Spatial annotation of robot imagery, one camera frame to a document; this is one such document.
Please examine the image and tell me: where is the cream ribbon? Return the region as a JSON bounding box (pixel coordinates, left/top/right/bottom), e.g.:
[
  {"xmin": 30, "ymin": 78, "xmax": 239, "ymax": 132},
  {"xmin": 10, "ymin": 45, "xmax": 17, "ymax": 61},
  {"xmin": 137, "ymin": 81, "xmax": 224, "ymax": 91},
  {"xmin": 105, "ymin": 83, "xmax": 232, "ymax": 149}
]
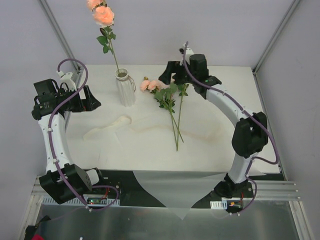
[{"xmin": 83, "ymin": 112, "xmax": 224, "ymax": 148}]

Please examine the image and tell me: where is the white ribbed ceramic vase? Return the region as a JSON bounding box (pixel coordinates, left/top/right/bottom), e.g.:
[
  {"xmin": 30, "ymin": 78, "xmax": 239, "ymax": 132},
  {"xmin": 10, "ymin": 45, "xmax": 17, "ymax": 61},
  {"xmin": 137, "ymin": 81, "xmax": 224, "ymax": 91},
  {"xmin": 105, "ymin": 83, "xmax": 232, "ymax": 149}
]
[{"xmin": 115, "ymin": 68, "xmax": 136, "ymax": 107}]

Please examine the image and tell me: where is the pink rose stem top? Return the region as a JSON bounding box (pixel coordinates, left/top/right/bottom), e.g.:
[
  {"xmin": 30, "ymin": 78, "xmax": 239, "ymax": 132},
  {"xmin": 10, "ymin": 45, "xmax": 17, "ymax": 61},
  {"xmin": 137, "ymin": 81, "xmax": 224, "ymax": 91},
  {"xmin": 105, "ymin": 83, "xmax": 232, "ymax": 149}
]
[{"xmin": 86, "ymin": 0, "xmax": 125, "ymax": 78}]

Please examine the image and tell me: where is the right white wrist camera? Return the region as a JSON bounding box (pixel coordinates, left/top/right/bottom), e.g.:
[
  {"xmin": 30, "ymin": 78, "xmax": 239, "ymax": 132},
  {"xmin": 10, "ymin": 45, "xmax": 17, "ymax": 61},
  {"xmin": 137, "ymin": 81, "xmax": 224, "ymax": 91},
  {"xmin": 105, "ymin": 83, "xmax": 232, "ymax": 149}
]
[{"xmin": 179, "ymin": 47, "xmax": 194, "ymax": 58}]

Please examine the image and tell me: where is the pink rose stem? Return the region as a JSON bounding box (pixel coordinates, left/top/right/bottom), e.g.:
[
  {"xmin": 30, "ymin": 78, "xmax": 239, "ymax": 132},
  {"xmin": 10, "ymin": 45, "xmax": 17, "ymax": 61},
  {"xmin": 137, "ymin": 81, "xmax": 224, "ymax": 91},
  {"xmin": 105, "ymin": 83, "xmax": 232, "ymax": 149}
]
[
  {"xmin": 86, "ymin": 0, "xmax": 125, "ymax": 78},
  {"xmin": 176, "ymin": 83, "xmax": 189, "ymax": 151},
  {"xmin": 139, "ymin": 76, "xmax": 180, "ymax": 147}
]

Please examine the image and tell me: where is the purple cable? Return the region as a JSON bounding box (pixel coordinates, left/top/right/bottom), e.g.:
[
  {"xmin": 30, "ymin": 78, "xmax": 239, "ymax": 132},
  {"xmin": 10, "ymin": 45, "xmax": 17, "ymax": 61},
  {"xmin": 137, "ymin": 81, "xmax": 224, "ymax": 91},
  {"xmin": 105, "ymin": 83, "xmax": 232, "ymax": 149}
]
[
  {"xmin": 181, "ymin": 41, "xmax": 280, "ymax": 217},
  {"xmin": 47, "ymin": 57, "xmax": 120, "ymax": 213}
]

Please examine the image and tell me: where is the red black object corner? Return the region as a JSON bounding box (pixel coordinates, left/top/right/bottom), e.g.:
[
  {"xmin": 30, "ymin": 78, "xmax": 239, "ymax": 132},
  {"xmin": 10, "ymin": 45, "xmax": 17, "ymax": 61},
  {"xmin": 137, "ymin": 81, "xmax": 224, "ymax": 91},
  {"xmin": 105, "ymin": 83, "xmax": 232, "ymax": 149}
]
[{"xmin": 23, "ymin": 215, "xmax": 51, "ymax": 240}]

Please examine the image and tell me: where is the left white cable duct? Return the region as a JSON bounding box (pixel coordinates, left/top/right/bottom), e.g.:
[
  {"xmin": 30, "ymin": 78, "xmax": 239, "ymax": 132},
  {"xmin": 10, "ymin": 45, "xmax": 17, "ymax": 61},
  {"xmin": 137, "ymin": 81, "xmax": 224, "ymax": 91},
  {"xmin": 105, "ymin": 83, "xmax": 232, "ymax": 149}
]
[{"xmin": 42, "ymin": 196, "xmax": 120, "ymax": 208}]

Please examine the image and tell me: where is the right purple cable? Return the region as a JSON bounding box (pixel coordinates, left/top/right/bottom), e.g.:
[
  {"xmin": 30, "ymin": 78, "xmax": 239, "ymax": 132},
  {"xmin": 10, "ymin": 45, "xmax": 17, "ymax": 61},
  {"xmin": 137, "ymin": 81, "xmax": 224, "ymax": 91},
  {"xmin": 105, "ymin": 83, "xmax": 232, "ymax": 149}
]
[{"xmin": 181, "ymin": 41, "xmax": 280, "ymax": 217}]

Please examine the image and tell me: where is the white wrapping paper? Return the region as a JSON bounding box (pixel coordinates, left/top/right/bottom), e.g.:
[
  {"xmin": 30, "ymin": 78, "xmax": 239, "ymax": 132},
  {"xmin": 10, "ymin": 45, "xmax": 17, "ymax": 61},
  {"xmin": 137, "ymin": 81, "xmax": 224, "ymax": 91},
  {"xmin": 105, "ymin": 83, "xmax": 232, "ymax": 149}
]
[{"xmin": 99, "ymin": 100, "xmax": 250, "ymax": 187}]

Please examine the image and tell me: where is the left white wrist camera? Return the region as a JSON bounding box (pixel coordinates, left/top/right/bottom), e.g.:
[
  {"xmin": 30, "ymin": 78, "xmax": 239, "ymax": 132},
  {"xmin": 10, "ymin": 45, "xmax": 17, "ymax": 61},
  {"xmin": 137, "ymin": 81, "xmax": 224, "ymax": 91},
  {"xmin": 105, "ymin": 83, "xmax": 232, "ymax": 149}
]
[{"xmin": 56, "ymin": 71, "xmax": 78, "ymax": 91}]

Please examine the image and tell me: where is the right aluminium frame post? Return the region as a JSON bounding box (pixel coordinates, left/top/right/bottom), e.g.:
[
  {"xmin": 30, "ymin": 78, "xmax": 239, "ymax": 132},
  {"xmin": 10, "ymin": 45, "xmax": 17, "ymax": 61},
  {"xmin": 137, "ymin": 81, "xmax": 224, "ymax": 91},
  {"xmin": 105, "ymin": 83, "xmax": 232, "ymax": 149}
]
[{"xmin": 252, "ymin": 0, "xmax": 302, "ymax": 76}]

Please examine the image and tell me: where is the aluminium frame post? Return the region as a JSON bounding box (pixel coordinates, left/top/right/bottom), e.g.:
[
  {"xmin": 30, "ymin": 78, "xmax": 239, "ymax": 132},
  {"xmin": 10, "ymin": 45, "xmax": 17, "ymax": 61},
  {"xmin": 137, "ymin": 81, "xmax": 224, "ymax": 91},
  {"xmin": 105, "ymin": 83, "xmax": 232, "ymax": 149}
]
[
  {"xmin": 252, "ymin": 0, "xmax": 302, "ymax": 76},
  {"xmin": 37, "ymin": 0, "xmax": 75, "ymax": 59}
]

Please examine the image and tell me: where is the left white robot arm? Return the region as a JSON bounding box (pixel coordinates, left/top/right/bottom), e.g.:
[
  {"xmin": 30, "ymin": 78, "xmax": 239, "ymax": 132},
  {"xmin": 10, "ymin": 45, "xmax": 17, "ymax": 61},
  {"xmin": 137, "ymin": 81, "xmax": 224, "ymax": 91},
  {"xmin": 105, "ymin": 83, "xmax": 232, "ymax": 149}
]
[{"xmin": 31, "ymin": 79, "xmax": 106, "ymax": 204}]

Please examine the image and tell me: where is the left aluminium frame post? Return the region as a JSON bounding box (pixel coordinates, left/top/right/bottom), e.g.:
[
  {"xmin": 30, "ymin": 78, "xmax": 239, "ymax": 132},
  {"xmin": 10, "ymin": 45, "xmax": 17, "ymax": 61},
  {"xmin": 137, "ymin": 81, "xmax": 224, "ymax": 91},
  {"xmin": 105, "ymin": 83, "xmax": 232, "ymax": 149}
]
[{"xmin": 37, "ymin": 0, "xmax": 75, "ymax": 59}]

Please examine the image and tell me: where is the white cable duct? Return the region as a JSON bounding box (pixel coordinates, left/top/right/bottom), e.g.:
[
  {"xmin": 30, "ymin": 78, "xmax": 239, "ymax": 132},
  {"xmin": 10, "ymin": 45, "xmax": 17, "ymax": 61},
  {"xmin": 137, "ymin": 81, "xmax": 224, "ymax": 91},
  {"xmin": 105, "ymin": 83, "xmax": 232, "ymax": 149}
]
[
  {"xmin": 210, "ymin": 199, "xmax": 228, "ymax": 210},
  {"xmin": 42, "ymin": 196, "xmax": 120, "ymax": 208}
]

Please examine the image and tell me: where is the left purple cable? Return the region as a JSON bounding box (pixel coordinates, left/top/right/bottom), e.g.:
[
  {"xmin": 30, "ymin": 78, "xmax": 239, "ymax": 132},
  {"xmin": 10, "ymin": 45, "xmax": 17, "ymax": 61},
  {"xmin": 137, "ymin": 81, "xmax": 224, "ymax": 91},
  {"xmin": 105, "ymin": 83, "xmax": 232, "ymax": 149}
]
[{"xmin": 47, "ymin": 57, "xmax": 120, "ymax": 213}]

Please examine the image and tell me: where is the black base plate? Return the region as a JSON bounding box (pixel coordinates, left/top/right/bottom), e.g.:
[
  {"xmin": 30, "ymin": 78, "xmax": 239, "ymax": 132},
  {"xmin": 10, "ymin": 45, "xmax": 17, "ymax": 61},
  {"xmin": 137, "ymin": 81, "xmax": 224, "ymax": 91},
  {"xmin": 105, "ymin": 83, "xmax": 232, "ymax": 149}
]
[{"xmin": 94, "ymin": 168, "xmax": 287, "ymax": 209}]

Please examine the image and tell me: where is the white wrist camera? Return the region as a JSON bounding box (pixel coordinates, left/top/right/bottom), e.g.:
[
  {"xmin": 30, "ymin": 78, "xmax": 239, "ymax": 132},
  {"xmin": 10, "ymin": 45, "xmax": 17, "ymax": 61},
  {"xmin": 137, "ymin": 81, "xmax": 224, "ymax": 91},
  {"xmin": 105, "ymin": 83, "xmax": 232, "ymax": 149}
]
[
  {"xmin": 179, "ymin": 47, "xmax": 194, "ymax": 58},
  {"xmin": 56, "ymin": 71, "xmax": 78, "ymax": 91}
]

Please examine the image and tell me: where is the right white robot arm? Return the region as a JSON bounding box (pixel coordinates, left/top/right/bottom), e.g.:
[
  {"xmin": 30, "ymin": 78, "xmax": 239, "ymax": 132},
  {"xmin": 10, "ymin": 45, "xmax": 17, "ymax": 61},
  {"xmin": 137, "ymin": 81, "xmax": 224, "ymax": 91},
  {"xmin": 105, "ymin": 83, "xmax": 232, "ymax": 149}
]
[{"xmin": 159, "ymin": 54, "xmax": 268, "ymax": 199}]

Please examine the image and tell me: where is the right white cable duct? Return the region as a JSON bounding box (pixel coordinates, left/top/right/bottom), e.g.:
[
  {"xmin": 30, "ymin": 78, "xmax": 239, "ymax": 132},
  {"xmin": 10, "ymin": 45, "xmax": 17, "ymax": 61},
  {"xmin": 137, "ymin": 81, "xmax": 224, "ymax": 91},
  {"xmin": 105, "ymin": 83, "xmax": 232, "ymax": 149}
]
[{"xmin": 210, "ymin": 199, "xmax": 228, "ymax": 210}]

